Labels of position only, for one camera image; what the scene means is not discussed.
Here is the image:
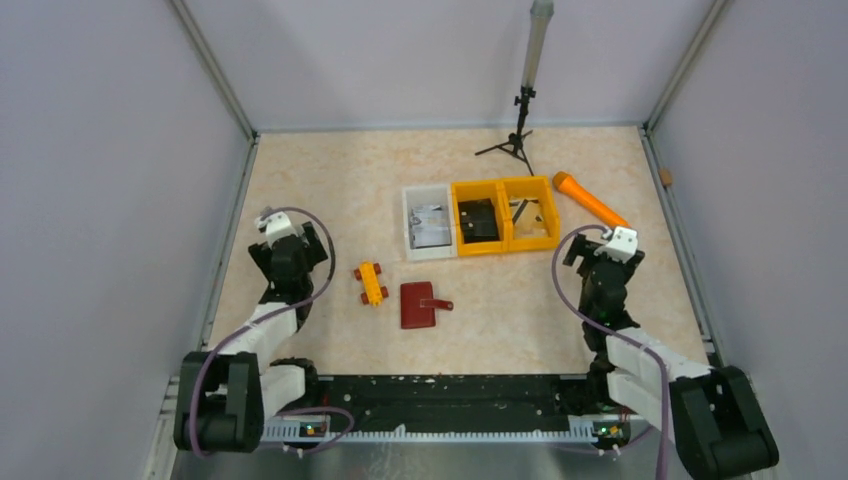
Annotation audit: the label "red leather card holder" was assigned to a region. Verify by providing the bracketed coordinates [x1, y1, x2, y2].
[400, 281, 454, 330]

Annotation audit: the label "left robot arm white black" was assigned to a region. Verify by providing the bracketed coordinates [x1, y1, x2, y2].
[173, 212, 328, 453]

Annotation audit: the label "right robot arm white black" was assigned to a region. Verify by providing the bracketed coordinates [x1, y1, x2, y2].
[551, 225, 780, 479]

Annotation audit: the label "yellow toy brick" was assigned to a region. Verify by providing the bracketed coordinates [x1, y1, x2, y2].
[354, 261, 389, 307]

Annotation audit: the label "yellow bin with clear bag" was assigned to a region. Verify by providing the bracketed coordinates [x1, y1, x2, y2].
[502, 176, 560, 253]

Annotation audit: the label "orange toy microphone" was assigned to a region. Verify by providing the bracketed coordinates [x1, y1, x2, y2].
[552, 171, 631, 229]

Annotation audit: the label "black part in bin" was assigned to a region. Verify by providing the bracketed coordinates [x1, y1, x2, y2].
[458, 199, 500, 244]

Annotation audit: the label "yellow bin with black part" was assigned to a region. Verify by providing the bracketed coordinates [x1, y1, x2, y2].
[451, 180, 507, 257]

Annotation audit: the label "small packets in clear bin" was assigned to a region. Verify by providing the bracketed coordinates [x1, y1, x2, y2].
[408, 204, 451, 249]

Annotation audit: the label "clear plastic bin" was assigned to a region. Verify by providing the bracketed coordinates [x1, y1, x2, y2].
[402, 184, 458, 262]

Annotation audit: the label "black tripod with grey pole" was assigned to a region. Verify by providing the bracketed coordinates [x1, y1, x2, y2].
[474, 0, 555, 176]

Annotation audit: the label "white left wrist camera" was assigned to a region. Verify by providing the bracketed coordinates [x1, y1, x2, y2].
[254, 208, 299, 247]

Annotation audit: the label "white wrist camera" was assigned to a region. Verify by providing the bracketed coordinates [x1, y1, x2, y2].
[254, 208, 299, 247]
[594, 226, 638, 263]

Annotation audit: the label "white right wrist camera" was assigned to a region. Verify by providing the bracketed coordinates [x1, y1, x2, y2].
[594, 226, 638, 263]

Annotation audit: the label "small tan wall knob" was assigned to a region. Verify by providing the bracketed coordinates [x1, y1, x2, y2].
[658, 168, 673, 188]

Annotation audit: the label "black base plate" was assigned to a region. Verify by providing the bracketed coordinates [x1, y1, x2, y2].
[293, 374, 638, 440]

